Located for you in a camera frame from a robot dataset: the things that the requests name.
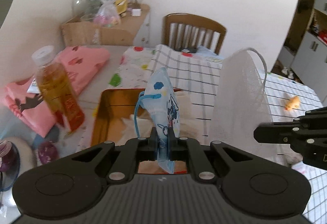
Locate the grey wall cabinet unit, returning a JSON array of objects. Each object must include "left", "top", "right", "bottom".
[{"left": 275, "top": 0, "right": 326, "bottom": 105}]

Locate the red gold metal tin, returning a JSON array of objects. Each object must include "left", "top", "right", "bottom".
[{"left": 90, "top": 88, "right": 190, "bottom": 175}]

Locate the yellow toy box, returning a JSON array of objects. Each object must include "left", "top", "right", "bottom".
[{"left": 114, "top": 0, "right": 128, "bottom": 15}]

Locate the blue cartoon face mask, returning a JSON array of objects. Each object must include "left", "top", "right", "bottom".
[{"left": 134, "top": 67, "right": 180, "bottom": 174}]

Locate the brown wooden chair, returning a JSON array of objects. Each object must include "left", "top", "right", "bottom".
[{"left": 162, "top": 13, "right": 227, "bottom": 54}]

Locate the wooden side cabinet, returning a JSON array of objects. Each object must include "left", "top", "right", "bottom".
[{"left": 61, "top": 4, "right": 150, "bottom": 47}]

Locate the pink folded cloth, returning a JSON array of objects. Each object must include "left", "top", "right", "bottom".
[{"left": 3, "top": 46, "right": 110, "bottom": 137}]

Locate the glass bowl vase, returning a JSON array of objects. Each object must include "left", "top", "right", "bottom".
[{"left": 72, "top": 0, "right": 102, "bottom": 16}]

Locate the plastic bag of candy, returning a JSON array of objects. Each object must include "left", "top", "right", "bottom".
[{"left": 93, "top": 0, "right": 121, "bottom": 27}]

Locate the amber drink bottle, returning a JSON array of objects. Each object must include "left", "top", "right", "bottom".
[{"left": 32, "top": 46, "right": 85, "bottom": 133}]

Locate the white black grid tablecloth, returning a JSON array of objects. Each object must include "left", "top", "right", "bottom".
[{"left": 145, "top": 44, "right": 326, "bottom": 223}]

